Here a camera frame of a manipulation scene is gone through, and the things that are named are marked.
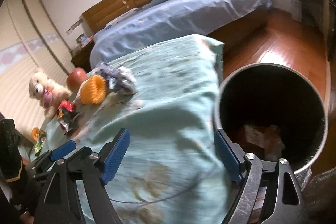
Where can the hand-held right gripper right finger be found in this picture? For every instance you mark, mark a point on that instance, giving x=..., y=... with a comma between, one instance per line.
x=225, y=158

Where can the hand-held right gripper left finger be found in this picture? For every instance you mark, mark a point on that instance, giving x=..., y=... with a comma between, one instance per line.
x=115, y=155

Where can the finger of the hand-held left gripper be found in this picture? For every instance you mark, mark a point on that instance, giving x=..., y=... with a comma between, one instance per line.
x=63, y=150

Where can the round metal trash can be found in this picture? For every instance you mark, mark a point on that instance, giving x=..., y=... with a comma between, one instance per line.
x=262, y=95

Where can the small shiny foil wrapper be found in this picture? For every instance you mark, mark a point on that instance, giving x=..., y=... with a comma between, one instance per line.
x=39, y=146

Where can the crumpled foil wrapper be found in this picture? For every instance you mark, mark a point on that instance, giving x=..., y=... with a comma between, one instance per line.
x=67, y=123

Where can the cream teddy bear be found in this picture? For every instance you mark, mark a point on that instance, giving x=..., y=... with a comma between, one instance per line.
x=39, y=87

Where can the teal floral blanket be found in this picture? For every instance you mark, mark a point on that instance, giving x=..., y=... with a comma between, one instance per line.
x=170, y=108

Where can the crumpled silver wrapper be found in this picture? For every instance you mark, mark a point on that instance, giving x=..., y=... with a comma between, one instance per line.
x=127, y=82

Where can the red apple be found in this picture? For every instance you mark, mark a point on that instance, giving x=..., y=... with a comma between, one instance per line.
x=76, y=77

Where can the dark wooden nightstand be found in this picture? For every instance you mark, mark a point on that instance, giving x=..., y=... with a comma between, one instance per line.
x=81, y=56

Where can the dark cloth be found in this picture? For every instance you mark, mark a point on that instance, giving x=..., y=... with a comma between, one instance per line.
x=323, y=195

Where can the cream sliding wardrobe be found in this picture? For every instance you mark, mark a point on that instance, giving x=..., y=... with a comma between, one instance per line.
x=26, y=43

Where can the wooden headboard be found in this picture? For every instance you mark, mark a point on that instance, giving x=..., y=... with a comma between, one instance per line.
x=110, y=11

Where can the bed with blue sheet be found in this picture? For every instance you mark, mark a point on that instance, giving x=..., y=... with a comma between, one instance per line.
x=183, y=14

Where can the black glass cabinet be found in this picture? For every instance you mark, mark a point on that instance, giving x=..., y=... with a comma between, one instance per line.
x=331, y=29

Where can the small photo frame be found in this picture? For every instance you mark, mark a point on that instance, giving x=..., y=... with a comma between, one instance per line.
x=80, y=39

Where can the wall switch panel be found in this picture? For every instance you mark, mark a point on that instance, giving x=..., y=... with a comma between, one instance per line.
x=73, y=27

